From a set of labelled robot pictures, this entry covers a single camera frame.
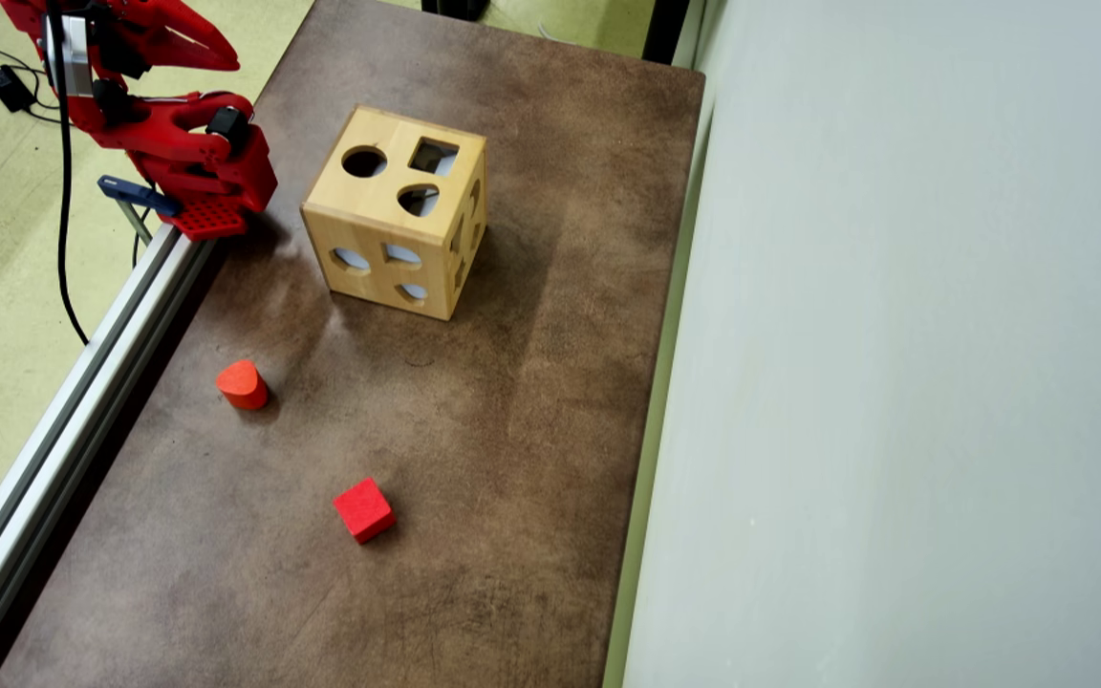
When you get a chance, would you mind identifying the black object on floor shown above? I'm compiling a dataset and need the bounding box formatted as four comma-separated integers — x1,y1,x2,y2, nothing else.
421,0,492,22

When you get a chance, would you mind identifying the black power adapter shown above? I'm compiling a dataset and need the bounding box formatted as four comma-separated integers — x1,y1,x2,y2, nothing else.
0,64,36,114

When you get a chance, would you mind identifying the blue clamp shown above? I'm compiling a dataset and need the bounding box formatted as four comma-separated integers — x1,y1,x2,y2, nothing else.
97,175,181,245

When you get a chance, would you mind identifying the black camera cable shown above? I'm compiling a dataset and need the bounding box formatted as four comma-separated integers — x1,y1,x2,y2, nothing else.
46,0,93,346

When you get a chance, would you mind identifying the red cube block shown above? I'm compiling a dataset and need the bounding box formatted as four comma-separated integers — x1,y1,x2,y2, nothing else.
333,477,398,546

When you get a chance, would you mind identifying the wooden shape sorter box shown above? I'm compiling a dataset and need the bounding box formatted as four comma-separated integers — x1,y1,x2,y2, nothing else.
300,103,489,322

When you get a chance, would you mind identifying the dark vertical post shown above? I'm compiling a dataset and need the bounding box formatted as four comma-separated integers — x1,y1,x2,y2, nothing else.
641,0,695,66

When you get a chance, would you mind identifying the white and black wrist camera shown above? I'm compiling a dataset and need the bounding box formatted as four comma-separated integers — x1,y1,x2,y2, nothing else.
42,11,93,97

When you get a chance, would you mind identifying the orange rounded wooden block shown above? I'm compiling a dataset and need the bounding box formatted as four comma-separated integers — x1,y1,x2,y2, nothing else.
216,358,270,412

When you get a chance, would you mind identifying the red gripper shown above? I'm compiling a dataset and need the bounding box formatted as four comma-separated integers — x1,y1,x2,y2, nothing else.
88,0,241,81

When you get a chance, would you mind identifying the aluminium profile rail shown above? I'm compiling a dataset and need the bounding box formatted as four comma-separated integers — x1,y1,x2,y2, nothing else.
0,222,217,688

